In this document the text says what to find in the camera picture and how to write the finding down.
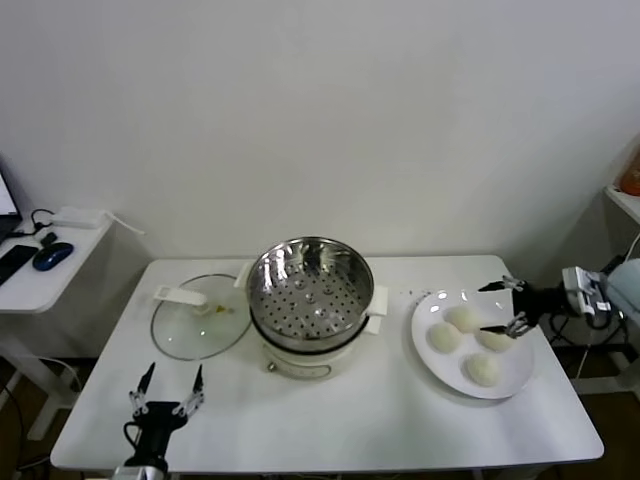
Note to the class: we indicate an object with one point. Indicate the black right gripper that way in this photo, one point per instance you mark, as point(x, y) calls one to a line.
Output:
point(540, 302)

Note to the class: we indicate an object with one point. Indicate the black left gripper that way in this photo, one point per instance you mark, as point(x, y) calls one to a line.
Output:
point(157, 417)

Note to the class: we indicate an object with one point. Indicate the white steamed baozi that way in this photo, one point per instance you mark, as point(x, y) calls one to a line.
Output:
point(442, 339)
point(482, 370)
point(462, 318)
point(495, 342)

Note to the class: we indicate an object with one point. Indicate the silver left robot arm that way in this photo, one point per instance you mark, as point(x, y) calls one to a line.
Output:
point(140, 472)

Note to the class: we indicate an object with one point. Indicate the stainless steel steamer basket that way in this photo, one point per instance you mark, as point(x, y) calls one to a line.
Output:
point(310, 260)

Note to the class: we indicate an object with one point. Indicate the white round plate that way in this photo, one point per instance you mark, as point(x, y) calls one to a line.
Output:
point(435, 310)

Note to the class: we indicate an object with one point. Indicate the yellow food scrap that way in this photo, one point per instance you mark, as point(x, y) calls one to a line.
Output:
point(220, 310)

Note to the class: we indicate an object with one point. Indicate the dark crumbs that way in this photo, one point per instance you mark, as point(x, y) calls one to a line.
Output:
point(415, 291)

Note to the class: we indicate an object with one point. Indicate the white desk base bar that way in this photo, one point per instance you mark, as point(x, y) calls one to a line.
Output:
point(600, 386)

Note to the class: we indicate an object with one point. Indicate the white electric cooker pot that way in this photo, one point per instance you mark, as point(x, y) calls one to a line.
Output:
point(300, 367)

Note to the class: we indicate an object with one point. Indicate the white desk with orange item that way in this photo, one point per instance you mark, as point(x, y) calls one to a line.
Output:
point(625, 200)

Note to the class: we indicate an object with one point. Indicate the white side table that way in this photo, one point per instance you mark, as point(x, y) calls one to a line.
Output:
point(50, 285)

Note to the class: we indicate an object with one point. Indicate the orange object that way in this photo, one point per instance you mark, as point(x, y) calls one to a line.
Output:
point(632, 177)

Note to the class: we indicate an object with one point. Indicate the blue computer mouse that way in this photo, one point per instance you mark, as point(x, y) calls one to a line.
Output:
point(52, 256)

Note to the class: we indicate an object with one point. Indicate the small black device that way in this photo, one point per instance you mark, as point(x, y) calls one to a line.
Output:
point(48, 238)

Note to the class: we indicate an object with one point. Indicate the black smartphone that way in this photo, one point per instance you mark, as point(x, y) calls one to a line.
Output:
point(15, 260)

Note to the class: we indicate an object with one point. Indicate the black laptop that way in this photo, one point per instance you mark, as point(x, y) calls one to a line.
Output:
point(7, 200)

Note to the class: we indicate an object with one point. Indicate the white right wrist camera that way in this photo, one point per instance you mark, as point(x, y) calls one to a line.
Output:
point(582, 295)

